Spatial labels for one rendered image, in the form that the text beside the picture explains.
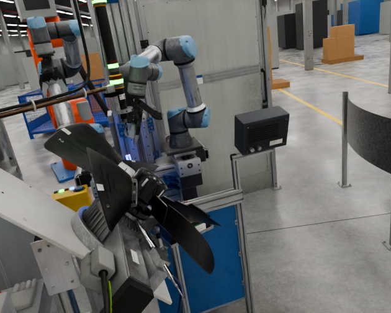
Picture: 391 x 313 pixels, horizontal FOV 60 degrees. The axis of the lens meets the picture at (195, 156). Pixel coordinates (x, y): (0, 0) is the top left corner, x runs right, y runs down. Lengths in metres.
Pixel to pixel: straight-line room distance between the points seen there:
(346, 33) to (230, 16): 10.54
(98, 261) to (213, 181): 2.58
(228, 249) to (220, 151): 1.53
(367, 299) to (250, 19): 2.39
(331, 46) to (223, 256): 11.87
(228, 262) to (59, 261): 1.12
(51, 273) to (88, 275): 0.29
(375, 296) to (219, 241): 1.07
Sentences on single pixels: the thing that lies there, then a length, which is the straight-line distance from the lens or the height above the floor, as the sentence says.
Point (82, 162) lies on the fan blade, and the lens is 1.17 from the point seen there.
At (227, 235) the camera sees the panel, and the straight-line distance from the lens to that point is 1.94.
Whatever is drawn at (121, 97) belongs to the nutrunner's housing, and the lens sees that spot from 1.18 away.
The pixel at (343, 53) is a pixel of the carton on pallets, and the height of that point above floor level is 0.31.
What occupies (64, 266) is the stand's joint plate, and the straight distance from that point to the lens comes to 1.20.
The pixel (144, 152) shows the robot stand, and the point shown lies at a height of 1.01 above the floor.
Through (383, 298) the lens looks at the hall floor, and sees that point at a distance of 2.52.
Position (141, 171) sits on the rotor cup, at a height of 1.26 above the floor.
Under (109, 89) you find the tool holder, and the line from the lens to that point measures 1.15.
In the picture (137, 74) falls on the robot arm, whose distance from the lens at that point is 1.39.
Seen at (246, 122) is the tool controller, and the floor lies 1.23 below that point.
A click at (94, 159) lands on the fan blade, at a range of 0.91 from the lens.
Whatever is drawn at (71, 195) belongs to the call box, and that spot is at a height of 1.07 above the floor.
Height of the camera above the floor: 1.67
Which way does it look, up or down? 20 degrees down
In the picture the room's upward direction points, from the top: 9 degrees counter-clockwise
